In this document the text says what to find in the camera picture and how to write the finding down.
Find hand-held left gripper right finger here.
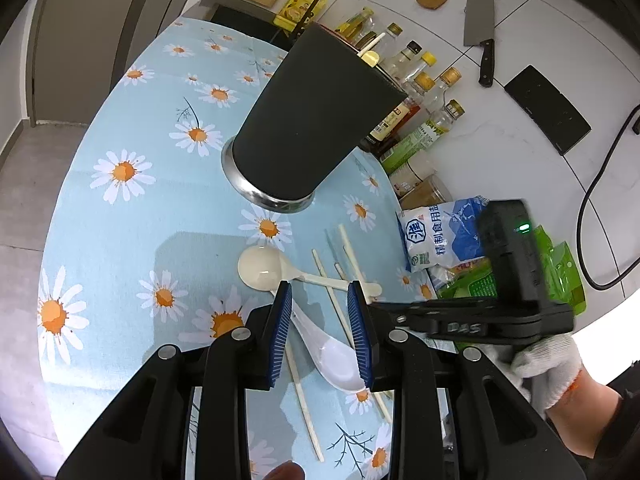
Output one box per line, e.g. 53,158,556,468
346,280,586,480

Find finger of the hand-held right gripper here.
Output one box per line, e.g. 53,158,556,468
372,299,442,337

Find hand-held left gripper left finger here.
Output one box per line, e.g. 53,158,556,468
57,280,293,480

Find white ceramic spoon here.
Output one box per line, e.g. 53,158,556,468
289,301,367,393

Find cream plastic spoon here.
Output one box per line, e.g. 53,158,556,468
237,246,383,297

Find black utensil holder cup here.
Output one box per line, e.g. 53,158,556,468
221,24,410,212

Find person's right forearm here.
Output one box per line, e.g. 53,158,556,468
545,367,626,461

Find person's right hand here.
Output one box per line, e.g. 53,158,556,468
510,335,583,411

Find green plastic packet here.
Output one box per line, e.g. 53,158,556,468
435,260,498,301
532,225,587,316

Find blue white salt bag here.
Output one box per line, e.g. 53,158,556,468
397,195,493,273

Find clear brown spice jar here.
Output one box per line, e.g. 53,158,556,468
400,172,453,211

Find beige lid spice jar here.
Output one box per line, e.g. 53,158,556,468
387,150,436,196

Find green label bottle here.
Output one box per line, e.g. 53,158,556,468
380,99,466,171

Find blue daisy tablecloth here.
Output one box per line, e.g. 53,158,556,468
37,17,453,480

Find small orange label bottle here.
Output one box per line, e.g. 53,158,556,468
359,71,435,153

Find tall gold cap bottle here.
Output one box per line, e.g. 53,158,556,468
425,66,462,111

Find yellow cap clear bottle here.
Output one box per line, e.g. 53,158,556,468
407,51,437,86

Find black cap glass bottle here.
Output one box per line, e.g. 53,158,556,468
387,40,423,78

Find yellow liquid glass bottle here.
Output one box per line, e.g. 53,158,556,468
334,6,376,43

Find black sink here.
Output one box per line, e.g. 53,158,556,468
200,0,301,51

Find yellow oil jug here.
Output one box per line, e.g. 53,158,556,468
273,0,327,31

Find black faucet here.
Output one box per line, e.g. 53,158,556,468
290,0,325,41

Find grey door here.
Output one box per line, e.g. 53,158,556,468
30,0,211,126

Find black power cable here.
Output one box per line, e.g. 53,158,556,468
577,105,640,291

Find black wall panel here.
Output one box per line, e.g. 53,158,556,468
504,65,592,156

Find black handled cleaver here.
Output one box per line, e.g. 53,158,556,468
463,0,496,88

